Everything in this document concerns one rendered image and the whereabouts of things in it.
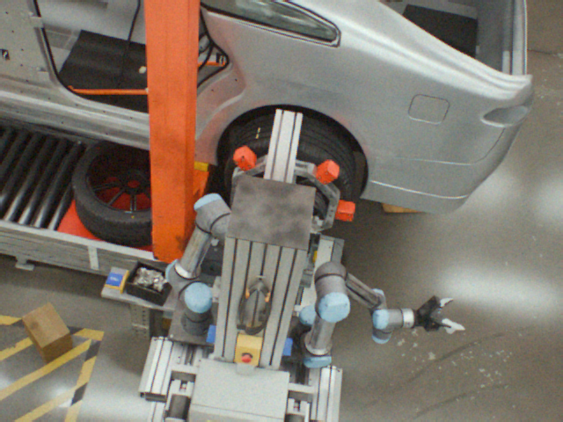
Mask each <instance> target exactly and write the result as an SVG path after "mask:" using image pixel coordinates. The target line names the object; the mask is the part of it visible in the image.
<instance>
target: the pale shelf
mask: <svg viewBox="0 0 563 422"><path fill-rule="evenodd" d="M126 271H127V270H124V269H120V268H117V267H112V269H111V272H112V273H118V274H122V275H123V276H125V274H126ZM101 296H102V297H106V298H110V299H114V300H117V301H121V302H128V303H132V304H136V305H140V306H143V307H147V308H151V309H161V310H166V311H170V312H172V313H173V311H174V308H175V305H176V301H177V298H178V296H177V294H176V293H175V290H174V288H172V291H171V293H170V294H169V296H168V297H167V299H166V301H165V304H164V306H163V307H160V306H158V305H156V304H153V303H150V302H146V301H145V300H143V299H140V298H137V297H134V296H132V295H128V294H127V289H126V284H125V287H124V288H123V290H122V293H121V294H120V290H119V289H116V288H115V289H113V288H109V287H104V289H103V291H102V292H101Z"/></svg>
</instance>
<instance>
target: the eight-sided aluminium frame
mask: <svg viewBox="0 0 563 422"><path fill-rule="evenodd" d="M266 168H267V155H264V156H263V157H261V158H258V159H257V160H256V164H255V166H254V168H253V169H250V170H249V171H242V170H241V169H240V168H239V167H237V168H236V169H235V170H234V173H233V176H232V180H231V181H232V183H231V192H230V205H231V206H232V203H233V200H234V195H235V191H236V188H237V183H238V176H239V174H243V175H247V176H252V175H254V174H257V173H259V172H262V171H266ZM317 171H318V167H317V166H316V165H315V164H310V163H306V162H302V161H298V160H295V165H294V171H293V174H296V175H299V176H303V177H307V178H308V179H309V180H310V181H311V182H312V183H313V184H314V185H315V186H316V187H317V188H318V189H319V190H320V191H321V192H323V193H324V194H325V196H326V197H327V198H328V199H329V208H328V211H327V213H326V215H325V219H324V220H320V219H319V220H320V221H323V224H322V228H321V229H318V230H317V232H319V231H321V230H324V229H329V228H331V227H332V225H333V217H334V215H335V212H336V209H337V206H338V204H339V199H340V191H339V190H338V188H336V187H335V186H334V185H333V183H332V182H329V183H328V184H327V185H324V184H323V183H321V182H320V181H319V180H318V179H316V175H317Z"/></svg>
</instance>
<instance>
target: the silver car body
mask: <svg viewBox="0 0 563 422"><path fill-rule="evenodd" d="M525 1H526V0H200V16H199V39H198V62H197V85H196V97H197V107H196V130H195V152H194V161H197V162H202V163H205V164H212V165H216V163H215V147H216V142H217V139H218V137H219V135H220V134H221V132H222V130H223V127H224V126H226V125H227V124H228V123H229V122H230V121H231V120H232V119H233V118H235V117H236V116H238V115H239V114H241V113H242V112H244V111H245V110H248V109H250V108H253V107H255V106H261V105H265V104H272V103H290V104H298V105H302V106H309V107H311V108H314V109H317V110H319V111H321V112H323V113H326V114H328V115H330V116H331V117H333V118H334V119H336V120H337V121H339V122H340V123H341V124H343V125H344V126H346V127H348V128H349V129H350V130H351V131H352V132H353V134H354V136H355V137H356V138H357V140H358V141H359V142H360V144H361V145H362V147H363V148H364V150H365V152H366V154H367V157H368V159H369V168H370V179H369V186H368V189H367V192H366V193H365V194H364V195H363V197H362V198H363V199H367V200H373V201H377V202H382V203H385V204H390V205H393V206H397V207H403V208H408V209H412V210H416V211H420V212H424V213H430V214H449V213H452V212H455V211H457V210H458V209H459V208H460V207H462V206H463V205H464V204H465V202H466V201H467V200H468V199H469V197H470V196H471V195H472V193H473V192H474V191H475V190H476V189H477V188H479V187H480V186H481V185H482V184H483V183H484V182H485V181H486V180H487V179H488V178H489V177H490V176H491V175H492V174H493V173H494V172H495V171H496V170H497V168H498V167H499V166H500V165H501V164H502V162H503V161H504V160H505V158H506V157H507V156H508V154H509V153H510V151H511V150H512V148H513V146H514V144H515V142H516V140H517V138H518V136H519V134H520V133H521V131H522V129H523V125H524V123H525V122H526V120H527V119H528V117H529V114H530V111H531V108H532V105H533V97H534V92H535V91H534V85H533V76H532V75H526V57H527V26H526V9H525ZM0 113H1V114H4V115H9V116H12V117H17V118H20V119H25V120H31V121H36V122H39V123H43V124H47V125H50V126H54V127H60V128H64V129H67V130H70V131H73V132H77V133H80V134H84V135H90V136H94V137H97V138H100V139H104V140H108V141H111V142H117V143H121V144H125V145H128V146H133V147H137V148H140V149H147V150H150V130H149V101H148V73H147V45H146V16H145V9H144V0H0Z"/></svg>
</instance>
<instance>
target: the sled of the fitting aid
mask: <svg viewBox="0 0 563 422"><path fill-rule="evenodd" d="M321 235H322V234H321V233H317V234H316V237H315V239H313V241H312V245H311V255H310V256H309V261H308V265H307V269H306V274H302V277H301V279H300V283H299V287H307V288H310V287H311V281H312V277H313V273H314V268H315V264H316V260H317V255H318V248H319V244H320V239H321Z"/></svg>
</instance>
